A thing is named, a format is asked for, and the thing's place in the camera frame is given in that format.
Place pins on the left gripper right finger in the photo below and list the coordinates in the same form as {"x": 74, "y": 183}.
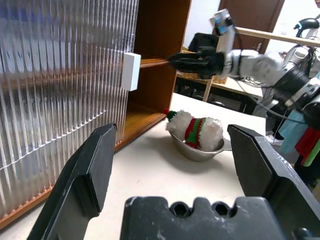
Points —
{"x": 287, "y": 190}

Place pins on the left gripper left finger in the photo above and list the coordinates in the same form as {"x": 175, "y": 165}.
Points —
{"x": 80, "y": 180}

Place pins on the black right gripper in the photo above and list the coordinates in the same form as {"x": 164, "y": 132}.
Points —
{"x": 211, "y": 63}

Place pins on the ribbed glass sliding door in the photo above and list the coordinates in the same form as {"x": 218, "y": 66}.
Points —
{"x": 75, "y": 75}

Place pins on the wooden cabinet shelf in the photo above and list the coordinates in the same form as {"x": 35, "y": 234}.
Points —
{"x": 152, "y": 63}

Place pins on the wooden cabinet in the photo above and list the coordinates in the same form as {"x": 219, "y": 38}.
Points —
{"x": 160, "y": 30}

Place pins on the white plush snowman toy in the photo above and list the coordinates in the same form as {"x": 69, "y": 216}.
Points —
{"x": 207, "y": 130}

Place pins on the black office chair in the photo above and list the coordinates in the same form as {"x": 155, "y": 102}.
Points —
{"x": 202, "y": 41}

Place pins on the red cloth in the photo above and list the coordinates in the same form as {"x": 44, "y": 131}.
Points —
{"x": 310, "y": 142}

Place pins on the teal cloth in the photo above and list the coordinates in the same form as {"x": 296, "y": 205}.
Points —
{"x": 291, "y": 132}

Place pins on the light wooden workbench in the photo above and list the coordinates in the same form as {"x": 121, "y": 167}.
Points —
{"x": 240, "y": 86}

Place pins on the brown room door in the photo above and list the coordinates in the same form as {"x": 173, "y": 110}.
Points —
{"x": 252, "y": 15}

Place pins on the small metal bowl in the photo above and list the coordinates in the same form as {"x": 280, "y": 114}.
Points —
{"x": 195, "y": 153}

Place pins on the light wooden pole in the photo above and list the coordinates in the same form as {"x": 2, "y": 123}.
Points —
{"x": 275, "y": 36}

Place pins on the silver robot torso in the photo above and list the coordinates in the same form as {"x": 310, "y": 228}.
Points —
{"x": 308, "y": 27}

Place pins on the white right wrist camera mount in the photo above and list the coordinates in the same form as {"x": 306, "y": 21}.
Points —
{"x": 222, "y": 22}

